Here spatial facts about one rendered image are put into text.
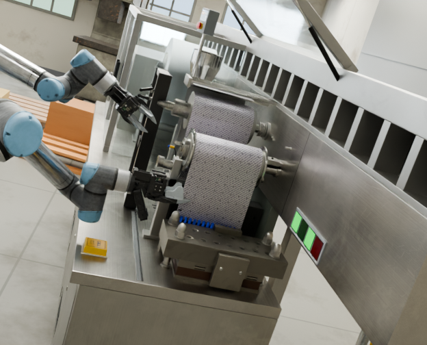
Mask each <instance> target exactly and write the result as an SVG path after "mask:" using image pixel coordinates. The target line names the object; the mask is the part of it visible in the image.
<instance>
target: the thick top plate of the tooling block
mask: <svg viewBox="0 0 427 345"><path fill-rule="evenodd" d="M168 221H169V219H165V218H164V219H163V222H162V224H161V229H160V231H159V239H160V243H161V250H162V255H163V257H170V258H174V259H180V260H184V261H191V262H195V263H199V264H205V265H209V266H214V265H215V262H216V258H217V256H218V253H225V254H229V255H235V256H239V257H245V258H248V259H249V261H250V262H249V265H248V268H247V271H246V272H247V273H251V274H257V275H261V276H266V277H272V278H276V279H283V277H284V274H285V271H286V269H287V266H288V262H287V260H286V259H285V257H284V256H283V254H282V252H281V254H280V255H279V256H280V258H279V259H275V258H273V257H271V256H269V253H270V251H271V249H272V248H273V246H274V245H275V244H276V243H275V242H272V245H271V246H267V245H265V244H263V243H262V242H261V241H262V239H259V238H253V237H250V236H246V235H242V236H241V237H238V236H234V235H229V234H225V233H218V232H215V231H214V229H211V228H207V227H202V226H198V225H192V224H188V223H184V222H179V225H180V224H181V223H184V224H185V225H186V230H185V231H186V235H185V239H183V240H181V239H178V238H176V237H174V233H175V231H176V229H177V227H178V226H172V225H169V224H168Z"/></svg>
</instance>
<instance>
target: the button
mask: <svg viewBox="0 0 427 345"><path fill-rule="evenodd" d="M83 251H84V252H85V253H91V254H95V255H102V256H106V253H107V241H105V240H99V239H95V238H88V237H86V238H85V242H84V247H83Z"/></svg>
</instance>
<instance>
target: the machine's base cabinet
mask: <svg viewBox="0 0 427 345"><path fill-rule="evenodd" d="M78 210H79V208H78V207H77V206H75V210H74V214H73V222H72V227H71V231H70V239H69V243H68V250H67V255H66V263H65V267H64V274H63V279H62V286H61V291H60V299H59V303H58V307H57V315H56V319H55V327H54V332H53V339H52V343H51V345H269V343H270V340H271V337H272V334H273V332H274V329H275V326H276V324H277V321H278V319H275V318H267V317H263V316H256V315H252V314H244V313H240V312H236V311H228V310H224V309H216V308H212V307H205V306H200V305H193V304H189V303H182V302H177V301H170V300H166V299H161V298H154V297H150V296H143V295H138V294H131V293H126V292H119V291H115V290H107V289H103V288H99V287H91V286H87V285H79V284H76V283H70V282H69V281H70V272H71V267H72V262H73V253H74V247H75V239H76V234H77V225H78V220H79V218H78V216H77V214H78Z"/></svg>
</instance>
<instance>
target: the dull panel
mask: <svg viewBox="0 0 427 345"><path fill-rule="evenodd" d="M251 201H255V202H259V203H260V205H261V206H262V208H263V213H262V215H261V219H260V221H259V225H258V227H257V231H256V234H255V238H259V239H263V237H264V236H265V235H266V233H267V232H268V231H271V232H273V231H274V227H275V224H276V222H277V219H278V217H279V214H278V213H277V212H276V210H275V209H274V208H273V206H272V204H271V203H270V202H269V200H268V199H267V198H266V196H265V195H264V193H263V192H262V191H261V189H260V188H259V186H257V187H256V188H255V189H254V191H253V195H252V197H251Z"/></svg>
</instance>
